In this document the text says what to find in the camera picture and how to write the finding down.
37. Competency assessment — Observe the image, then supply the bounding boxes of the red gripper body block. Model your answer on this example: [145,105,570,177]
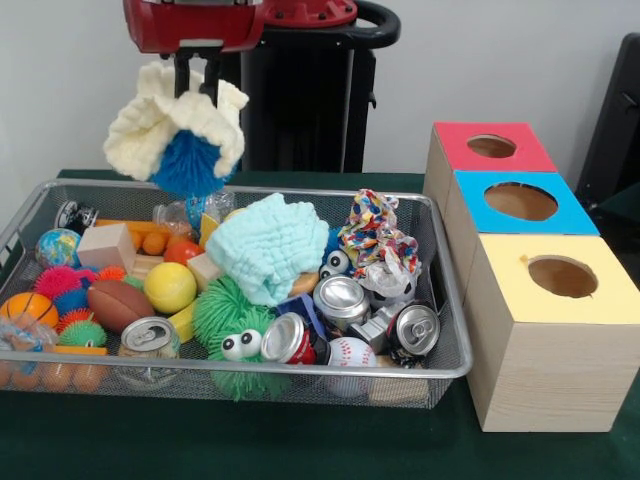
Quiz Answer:
[123,0,269,55]

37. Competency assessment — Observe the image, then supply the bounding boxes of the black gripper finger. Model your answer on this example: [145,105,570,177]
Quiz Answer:
[204,48,223,101]
[174,50,193,103]

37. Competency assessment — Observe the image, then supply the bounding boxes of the cream knitted cloth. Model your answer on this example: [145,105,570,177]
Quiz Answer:
[103,60,251,184]

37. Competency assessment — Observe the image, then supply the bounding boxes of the blue spiky ball with eyes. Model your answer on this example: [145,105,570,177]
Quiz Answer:
[150,128,234,199]

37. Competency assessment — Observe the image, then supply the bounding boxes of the mint green knitted cloth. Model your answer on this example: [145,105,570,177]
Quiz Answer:
[205,193,331,308]

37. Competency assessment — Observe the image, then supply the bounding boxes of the colourful braided rope toy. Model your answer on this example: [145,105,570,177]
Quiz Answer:
[337,189,422,303]

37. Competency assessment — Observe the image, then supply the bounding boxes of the shallow clear mesh bin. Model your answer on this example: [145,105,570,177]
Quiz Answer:
[0,180,474,409]

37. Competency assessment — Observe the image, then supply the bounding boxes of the wooden box with three holes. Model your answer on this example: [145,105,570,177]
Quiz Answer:
[423,122,640,433]

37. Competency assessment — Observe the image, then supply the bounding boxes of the pale wooden cube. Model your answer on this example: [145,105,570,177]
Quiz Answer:
[77,222,136,273]

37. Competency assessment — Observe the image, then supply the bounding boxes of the plain yellow ball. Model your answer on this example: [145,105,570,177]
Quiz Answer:
[144,262,198,315]

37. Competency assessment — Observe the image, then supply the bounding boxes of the brown toy football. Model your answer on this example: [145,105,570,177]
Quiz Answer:
[87,280,157,334]

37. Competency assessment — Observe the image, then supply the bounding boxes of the green spiky ball with eyes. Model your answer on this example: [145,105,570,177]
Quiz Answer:
[193,275,293,401]

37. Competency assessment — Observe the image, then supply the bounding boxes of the open silver can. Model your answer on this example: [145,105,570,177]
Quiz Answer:
[314,276,371,333]

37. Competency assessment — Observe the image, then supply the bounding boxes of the red crushed can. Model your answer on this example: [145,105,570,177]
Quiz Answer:
[260,312,323,366]

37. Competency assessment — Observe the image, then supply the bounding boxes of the white toy baseball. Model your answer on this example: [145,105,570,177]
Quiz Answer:
[328,337,379,398]

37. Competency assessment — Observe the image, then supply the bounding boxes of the silver crushed can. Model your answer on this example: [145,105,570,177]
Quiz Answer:
[388,303,442,361]

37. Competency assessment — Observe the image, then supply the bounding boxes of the dark green table cloth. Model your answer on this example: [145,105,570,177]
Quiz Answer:
[0,168,640,480]

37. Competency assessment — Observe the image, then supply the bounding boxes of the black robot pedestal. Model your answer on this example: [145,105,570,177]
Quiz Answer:
[205,0,401,173]

